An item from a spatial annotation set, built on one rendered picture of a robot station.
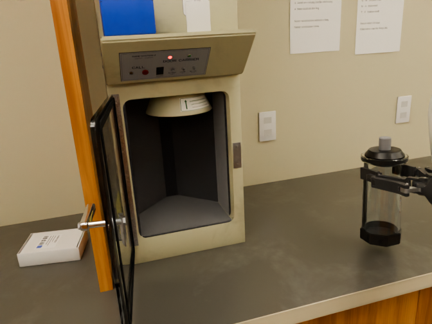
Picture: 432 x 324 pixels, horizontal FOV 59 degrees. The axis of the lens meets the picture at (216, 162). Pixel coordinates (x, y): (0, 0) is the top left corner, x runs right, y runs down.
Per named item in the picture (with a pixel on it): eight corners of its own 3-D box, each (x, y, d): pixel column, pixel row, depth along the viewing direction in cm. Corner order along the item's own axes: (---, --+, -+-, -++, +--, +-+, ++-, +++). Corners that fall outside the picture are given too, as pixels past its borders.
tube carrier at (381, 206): (350, 229, 104) (351, 152, 99) (384, 222, 107) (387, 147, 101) (377, 246, 94) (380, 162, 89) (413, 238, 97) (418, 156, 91)
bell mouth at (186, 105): (142, 108, 109) (139, 89, 107) (202, 102, 114) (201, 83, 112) (150, 119, 93) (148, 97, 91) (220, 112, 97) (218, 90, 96)
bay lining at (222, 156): (131, 201, 122) (116, 89, 111) (209, 188, 129) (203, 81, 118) (139, 237, 99) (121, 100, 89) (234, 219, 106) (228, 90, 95)
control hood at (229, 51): (105, 84, 86) (98, 37, 83) (240, 72, 95) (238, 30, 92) (106, 89, 76) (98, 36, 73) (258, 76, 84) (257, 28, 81)
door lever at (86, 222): (115, 209, 75) (113, 197, 74) (110, 232, 66) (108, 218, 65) (87, 213, 74) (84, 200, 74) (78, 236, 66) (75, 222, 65)
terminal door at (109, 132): (134, 251, 98) (112, 93, 86) (127, 337, 69) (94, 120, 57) (130, 251, 98) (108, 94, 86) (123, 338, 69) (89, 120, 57)
